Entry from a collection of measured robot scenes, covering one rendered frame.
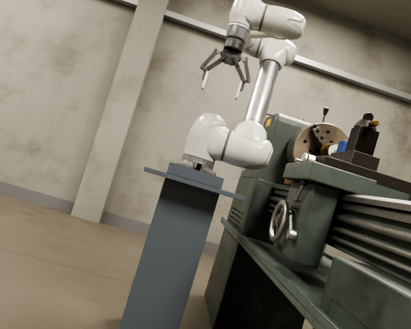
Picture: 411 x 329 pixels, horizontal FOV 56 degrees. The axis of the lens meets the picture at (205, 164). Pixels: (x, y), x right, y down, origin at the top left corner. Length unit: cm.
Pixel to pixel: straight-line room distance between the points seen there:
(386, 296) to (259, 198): 138
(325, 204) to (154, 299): 87
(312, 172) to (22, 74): 389
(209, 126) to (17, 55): 333
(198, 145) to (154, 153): 263
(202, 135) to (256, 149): 25
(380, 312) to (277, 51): 149
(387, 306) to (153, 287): 113
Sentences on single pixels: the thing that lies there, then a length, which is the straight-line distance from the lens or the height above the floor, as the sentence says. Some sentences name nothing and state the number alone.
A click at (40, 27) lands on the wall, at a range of 481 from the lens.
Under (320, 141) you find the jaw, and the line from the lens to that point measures 203.
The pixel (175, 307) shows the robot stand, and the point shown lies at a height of 20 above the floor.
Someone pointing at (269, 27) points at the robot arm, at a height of 139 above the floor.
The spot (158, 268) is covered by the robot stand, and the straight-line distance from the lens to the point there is 175.
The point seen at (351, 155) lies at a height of 100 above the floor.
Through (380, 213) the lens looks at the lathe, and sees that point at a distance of 113.
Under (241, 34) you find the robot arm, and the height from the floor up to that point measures 134.
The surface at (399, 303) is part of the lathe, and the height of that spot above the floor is 66.
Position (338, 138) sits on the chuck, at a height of 118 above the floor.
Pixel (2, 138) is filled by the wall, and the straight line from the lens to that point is 470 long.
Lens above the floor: 77
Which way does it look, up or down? 2 degrees up
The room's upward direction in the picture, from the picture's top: 17 degrees clockwise
